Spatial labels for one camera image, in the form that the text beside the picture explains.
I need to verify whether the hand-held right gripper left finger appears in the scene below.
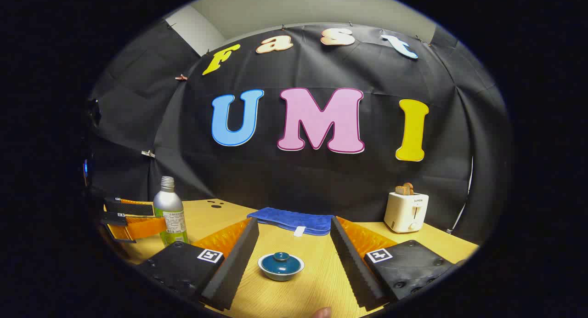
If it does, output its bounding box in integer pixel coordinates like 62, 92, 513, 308
137, 217, 260, 312

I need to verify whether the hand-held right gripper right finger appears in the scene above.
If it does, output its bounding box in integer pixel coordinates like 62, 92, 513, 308
329, 216, 467, 312

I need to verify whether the silver green-label water bottle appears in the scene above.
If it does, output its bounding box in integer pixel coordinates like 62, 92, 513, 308
153, 176, 189, 246

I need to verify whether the white ceramic teacup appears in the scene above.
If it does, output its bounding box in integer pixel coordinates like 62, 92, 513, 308
257, 254, 305, 282

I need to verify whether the white toaster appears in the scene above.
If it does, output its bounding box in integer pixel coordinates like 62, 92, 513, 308
384, 192, 430, 234

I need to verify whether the blue folded cloth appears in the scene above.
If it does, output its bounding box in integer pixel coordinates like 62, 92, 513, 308
247, 207, 335, 237

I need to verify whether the black backdrop cloth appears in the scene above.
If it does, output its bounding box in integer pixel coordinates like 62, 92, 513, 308
87, 20, 513, 245

